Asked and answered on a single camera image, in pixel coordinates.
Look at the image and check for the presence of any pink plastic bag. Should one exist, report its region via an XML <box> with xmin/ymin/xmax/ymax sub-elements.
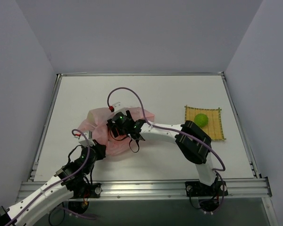
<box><xmin>76</xmin><ymin>106</ymin><xmax>156</xmax><ymax>156</ymax></box>

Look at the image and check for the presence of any green fake fruit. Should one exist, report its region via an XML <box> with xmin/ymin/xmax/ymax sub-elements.
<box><xmin>194</xmin><ymin>113</ymin><xmax>208</xmax><ymax>128</ymax></box>

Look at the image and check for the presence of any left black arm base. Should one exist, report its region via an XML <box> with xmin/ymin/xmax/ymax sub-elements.
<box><xmin>67</xmin><ymin>183</ymin><xmax>102</xmax><ymax>214</ymax></box>

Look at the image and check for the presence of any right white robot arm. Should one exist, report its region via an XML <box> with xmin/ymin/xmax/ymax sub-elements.
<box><xmin>107</xmin><ymin>110</ymin><xmax>225</xmax><ymax>194</ymax></box>

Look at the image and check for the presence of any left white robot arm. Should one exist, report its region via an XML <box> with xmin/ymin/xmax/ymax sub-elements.
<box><xmin>0</xmin><ymin>140</ymin><xmax>106</xmax><ymax>226</ymax></box>

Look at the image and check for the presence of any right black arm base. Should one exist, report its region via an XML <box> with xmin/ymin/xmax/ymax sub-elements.
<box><xmin>185</xmin><ymin>179</ymin><xmax>228</xmax><ymax>214</ymax></box>

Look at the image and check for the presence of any yellow bamboo mat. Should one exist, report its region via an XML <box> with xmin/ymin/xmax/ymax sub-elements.
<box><xmin>184</xmin><ymin>105</ymin><xmax>226</xmax><ymax>141</ymax></box>

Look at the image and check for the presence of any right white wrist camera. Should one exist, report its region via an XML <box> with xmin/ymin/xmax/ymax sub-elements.
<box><xmin>108</xmin><ymin>102</ymin><xmax>122</xmax><ymax>113</ymax></box>

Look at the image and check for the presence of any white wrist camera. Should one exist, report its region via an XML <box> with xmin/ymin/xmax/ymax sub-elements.
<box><xmin>78</xmin><ymin>131</ymin><xmax>95</xmax><ymax>147</ymax></box>
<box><xmin>108</xmin><ymin>102</ymin><xmax>122</xmax><ymax>113</ymax></box>

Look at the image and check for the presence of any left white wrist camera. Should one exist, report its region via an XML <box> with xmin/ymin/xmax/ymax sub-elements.
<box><xmin>78</xmin><ymin>131</ymin><xmax>95</xmax><ymax>147</ymax></box>

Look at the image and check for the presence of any aluminium front rail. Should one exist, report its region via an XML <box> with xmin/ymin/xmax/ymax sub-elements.
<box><xmin>15</xmin><ymin>178</ymin><xmax>272</xmax><ymax>201</ymax></box>

